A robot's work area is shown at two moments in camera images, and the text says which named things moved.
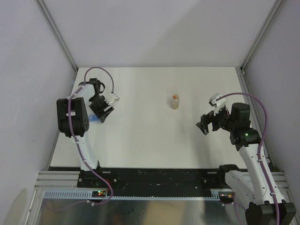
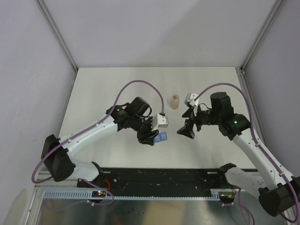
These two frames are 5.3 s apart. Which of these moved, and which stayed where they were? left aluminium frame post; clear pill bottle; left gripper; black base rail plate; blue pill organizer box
Moved: blue pill organizer box; left gripper
Stayed: clear pill bottle; left aluminium frame post; black base rail plate
